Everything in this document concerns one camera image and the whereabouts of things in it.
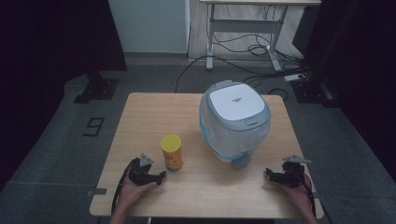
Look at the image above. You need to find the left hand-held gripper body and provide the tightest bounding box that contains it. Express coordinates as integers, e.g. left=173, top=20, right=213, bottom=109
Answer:
left=128, top=152, right=159, bottom=187

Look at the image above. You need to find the white power strip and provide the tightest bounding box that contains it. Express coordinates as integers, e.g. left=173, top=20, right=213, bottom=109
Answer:
left=283, top=73, right=308, bottom=83

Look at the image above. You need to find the white panel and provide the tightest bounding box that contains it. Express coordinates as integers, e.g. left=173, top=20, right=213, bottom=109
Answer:
left=107, top=0, right=191, bottom=54

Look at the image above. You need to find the yellow snack canister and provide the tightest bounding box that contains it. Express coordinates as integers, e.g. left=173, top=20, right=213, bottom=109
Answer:
left=160, top=133, right=184, bottom=172

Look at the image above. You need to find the long black floor cable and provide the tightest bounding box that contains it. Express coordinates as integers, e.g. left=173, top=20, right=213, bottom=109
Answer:
left=174, top=55, right=307, bottom=94

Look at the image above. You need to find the right hand-held gripper cable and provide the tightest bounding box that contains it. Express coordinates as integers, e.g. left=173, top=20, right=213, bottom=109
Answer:
left=297, top=169, right=318, bottom=217

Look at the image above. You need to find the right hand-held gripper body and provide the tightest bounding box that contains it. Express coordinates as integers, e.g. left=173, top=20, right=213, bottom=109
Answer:
left=281, top=155, right=312, bottom=189

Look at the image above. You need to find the white metal frame desk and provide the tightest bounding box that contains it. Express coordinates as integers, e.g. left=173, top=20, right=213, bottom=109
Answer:
left=199, top=0, right=322, bottom=73

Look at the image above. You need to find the person's right hand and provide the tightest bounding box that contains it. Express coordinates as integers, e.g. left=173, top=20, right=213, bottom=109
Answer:
left=277, top=175, right=313, bottom=213

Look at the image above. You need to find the black stand base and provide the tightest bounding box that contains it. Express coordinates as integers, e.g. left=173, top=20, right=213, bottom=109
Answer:
left=290, top=78, right=340, bottom=109
left=73, top=70, right=120, bottom=105

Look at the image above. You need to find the person's left hand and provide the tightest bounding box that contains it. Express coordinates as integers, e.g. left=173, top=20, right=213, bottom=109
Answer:
left=119, top=180, right=159, bottom=213

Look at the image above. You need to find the tangle of black cables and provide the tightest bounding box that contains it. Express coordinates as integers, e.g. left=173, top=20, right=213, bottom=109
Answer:
left=211, top=4, right=307, bottom=78

